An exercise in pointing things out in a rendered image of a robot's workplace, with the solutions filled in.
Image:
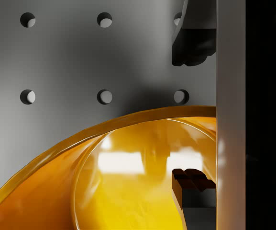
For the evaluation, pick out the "yellow bowl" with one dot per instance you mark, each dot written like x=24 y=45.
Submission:
x=128 y=187

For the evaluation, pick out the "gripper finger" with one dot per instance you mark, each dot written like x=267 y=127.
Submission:
x=197 y=196
x=195 y=45

